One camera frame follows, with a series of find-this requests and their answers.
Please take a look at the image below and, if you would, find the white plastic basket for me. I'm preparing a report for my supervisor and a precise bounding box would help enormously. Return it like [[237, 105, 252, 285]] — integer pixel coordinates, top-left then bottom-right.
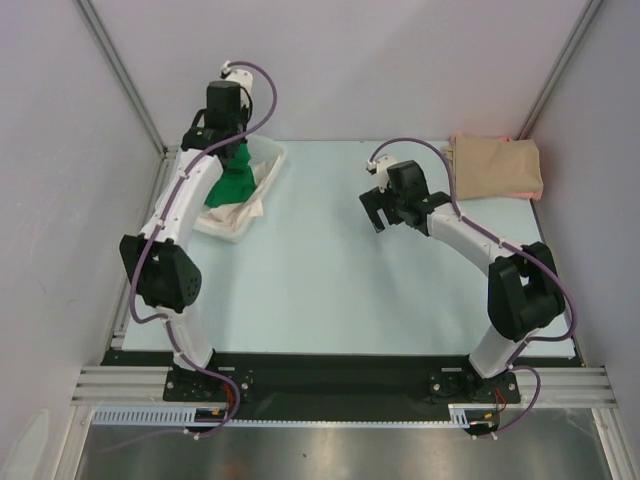
[[195, 135, 287, 243]]

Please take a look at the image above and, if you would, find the green t shirt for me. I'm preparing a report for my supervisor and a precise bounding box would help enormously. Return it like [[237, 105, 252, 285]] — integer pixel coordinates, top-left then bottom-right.
[[204, 144, 257, 208]]

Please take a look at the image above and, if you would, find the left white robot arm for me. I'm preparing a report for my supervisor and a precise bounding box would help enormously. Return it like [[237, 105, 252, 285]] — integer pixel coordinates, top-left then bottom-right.
[[119, 70, 253, 400]]

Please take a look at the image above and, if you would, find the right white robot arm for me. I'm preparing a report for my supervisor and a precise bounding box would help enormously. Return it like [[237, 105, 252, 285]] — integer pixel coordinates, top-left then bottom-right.
[[359, 155, 566, 401]]

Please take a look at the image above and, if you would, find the cream t shirt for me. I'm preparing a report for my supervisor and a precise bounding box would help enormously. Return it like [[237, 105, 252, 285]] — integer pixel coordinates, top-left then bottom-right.
[[195, 154, 286, 243]]

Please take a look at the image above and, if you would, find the folded pink t shirt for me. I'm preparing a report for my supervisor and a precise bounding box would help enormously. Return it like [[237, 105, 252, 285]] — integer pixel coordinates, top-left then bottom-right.
[[449, 132, 545, 202]]

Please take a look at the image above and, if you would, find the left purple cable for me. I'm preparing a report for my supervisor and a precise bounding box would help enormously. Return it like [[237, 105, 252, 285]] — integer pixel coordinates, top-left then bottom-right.
[[97, 59, 279, 454]]

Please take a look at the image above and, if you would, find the purple cable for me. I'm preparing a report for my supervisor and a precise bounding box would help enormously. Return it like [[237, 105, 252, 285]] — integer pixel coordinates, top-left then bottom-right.
[[368, 137, 581, 441], [97, 59, 279, 454]]

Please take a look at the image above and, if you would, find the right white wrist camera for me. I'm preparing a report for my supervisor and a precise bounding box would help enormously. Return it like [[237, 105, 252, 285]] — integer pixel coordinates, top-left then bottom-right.
[[366, 155, 397, 193]]

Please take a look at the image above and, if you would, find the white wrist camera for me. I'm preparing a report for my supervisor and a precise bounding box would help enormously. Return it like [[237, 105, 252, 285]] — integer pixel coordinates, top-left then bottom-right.
[[366, 155, 397, 193], [220, 61, 254, 108]]

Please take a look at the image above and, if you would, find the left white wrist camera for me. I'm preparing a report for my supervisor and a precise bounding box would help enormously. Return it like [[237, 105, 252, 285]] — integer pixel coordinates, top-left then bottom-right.
[[220, 61, 254, 108]]

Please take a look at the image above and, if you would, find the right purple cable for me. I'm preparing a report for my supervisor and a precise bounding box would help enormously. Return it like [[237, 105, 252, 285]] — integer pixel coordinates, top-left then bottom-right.
[[368, 137, 581, 441]]

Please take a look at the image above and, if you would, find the left aluminium corner post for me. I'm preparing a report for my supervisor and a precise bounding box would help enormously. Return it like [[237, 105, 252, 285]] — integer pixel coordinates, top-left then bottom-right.
[[73, 0, 168, 158]]

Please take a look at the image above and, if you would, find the aluminium corner post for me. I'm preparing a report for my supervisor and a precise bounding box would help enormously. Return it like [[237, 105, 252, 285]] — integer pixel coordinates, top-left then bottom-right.
[[516, 0, 608, 140], [73, 0, 168, 158]]

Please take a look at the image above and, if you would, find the right aluminium corner post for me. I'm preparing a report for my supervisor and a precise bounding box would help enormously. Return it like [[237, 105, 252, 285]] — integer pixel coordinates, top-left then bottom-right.
[[516, 0, 608, 140]]

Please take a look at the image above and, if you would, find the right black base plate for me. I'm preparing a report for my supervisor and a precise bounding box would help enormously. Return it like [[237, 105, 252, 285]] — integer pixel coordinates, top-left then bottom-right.
[[428, 368, 521, 404]]

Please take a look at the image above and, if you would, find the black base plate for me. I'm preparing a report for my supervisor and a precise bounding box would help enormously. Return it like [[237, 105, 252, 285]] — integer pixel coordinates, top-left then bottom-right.
[[162, 360, 255, 403], [428, 368, 521, 404]]

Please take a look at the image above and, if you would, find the right grey cable duct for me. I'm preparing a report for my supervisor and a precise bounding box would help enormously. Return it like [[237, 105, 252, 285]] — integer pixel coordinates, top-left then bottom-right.
[[449, 404, 500, 429]]

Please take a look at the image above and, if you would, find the grey cable duct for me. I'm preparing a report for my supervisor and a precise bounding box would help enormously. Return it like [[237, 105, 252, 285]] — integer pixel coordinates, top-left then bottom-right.
[[449, 404, 500, 429], [93, 406, 227, 427]]

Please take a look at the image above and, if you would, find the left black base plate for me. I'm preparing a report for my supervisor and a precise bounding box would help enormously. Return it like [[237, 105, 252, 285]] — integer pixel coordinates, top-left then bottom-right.
[[162, 360, 255, 403]]

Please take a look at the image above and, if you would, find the aluminium front rail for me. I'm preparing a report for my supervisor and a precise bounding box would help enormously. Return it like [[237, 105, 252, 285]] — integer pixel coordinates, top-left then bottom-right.
[[71, 366, 617, 408]]

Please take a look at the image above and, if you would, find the left grey cable duct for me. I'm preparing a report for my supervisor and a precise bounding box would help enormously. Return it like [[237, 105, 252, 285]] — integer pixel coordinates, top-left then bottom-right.
[[93, 406, 227, 427]]

